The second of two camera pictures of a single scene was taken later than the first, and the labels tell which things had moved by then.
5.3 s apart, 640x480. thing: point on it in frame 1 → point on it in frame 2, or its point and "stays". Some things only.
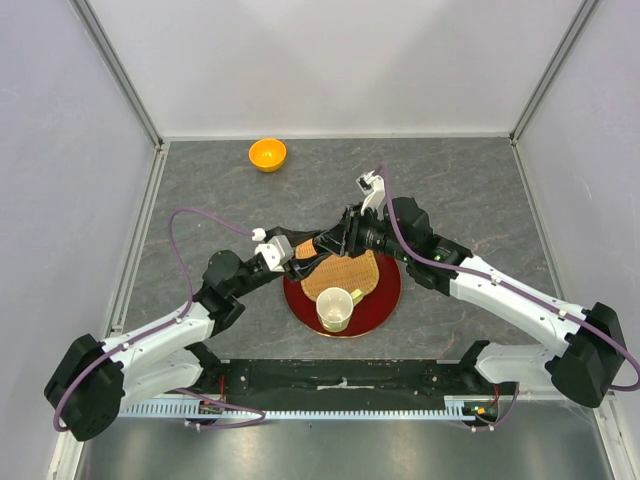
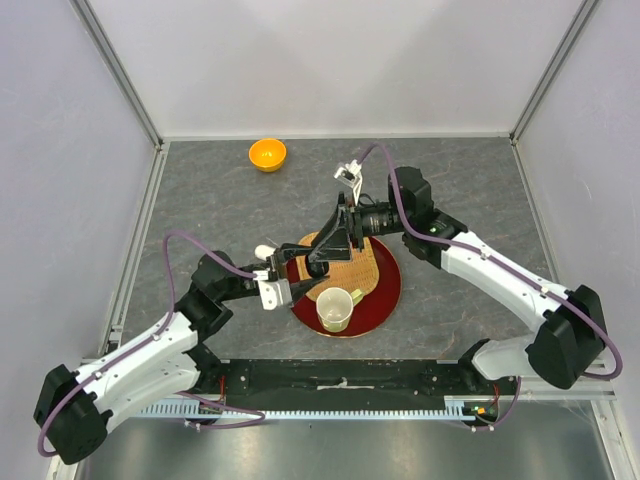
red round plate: x=375 y=309 stays
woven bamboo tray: x=358 y=272 stays
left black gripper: x=298 y=269 → x=283 y=254
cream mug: x=334 y=306 stays
